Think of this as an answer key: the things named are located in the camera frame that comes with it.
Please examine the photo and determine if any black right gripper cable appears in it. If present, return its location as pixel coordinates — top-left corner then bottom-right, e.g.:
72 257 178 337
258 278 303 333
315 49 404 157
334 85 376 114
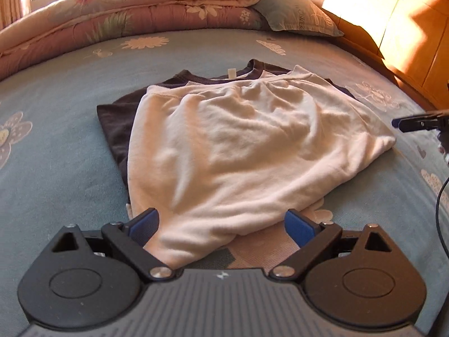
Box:
434 177 449 247

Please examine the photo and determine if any wooden headboard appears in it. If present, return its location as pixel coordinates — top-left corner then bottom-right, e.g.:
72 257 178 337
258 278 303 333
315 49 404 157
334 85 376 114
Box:
309 0 449 113

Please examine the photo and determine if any pink floral folded quilt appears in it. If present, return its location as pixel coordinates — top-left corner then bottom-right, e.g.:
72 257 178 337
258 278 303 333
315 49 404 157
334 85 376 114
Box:
0 0 295 81

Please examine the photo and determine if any blue-green floral pillow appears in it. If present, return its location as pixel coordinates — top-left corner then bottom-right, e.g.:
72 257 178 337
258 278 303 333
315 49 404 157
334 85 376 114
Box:
253 0 344 37

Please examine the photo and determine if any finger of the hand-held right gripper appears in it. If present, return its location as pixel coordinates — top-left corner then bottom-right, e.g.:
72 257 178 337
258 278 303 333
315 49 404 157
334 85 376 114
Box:
390 109 449 134

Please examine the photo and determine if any white and navy raglan sweatshirt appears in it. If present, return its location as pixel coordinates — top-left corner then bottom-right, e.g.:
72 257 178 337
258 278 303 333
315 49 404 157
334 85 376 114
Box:
96 59 397 269

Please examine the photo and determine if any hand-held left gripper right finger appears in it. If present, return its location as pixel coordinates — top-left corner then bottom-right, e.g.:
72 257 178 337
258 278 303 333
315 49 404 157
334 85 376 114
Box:
269 209 393 283

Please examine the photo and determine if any pink patterned curtain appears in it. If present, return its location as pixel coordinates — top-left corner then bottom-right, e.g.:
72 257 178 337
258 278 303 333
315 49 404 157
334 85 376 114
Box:
0 0 37 32

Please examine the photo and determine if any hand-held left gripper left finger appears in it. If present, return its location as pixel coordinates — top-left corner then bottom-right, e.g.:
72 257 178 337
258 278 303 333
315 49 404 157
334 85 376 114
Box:
52 208 175 283

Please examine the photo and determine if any bed with blue floral sheet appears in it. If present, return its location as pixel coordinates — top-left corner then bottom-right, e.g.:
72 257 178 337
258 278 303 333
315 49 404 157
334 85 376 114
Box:
0 28 449 337

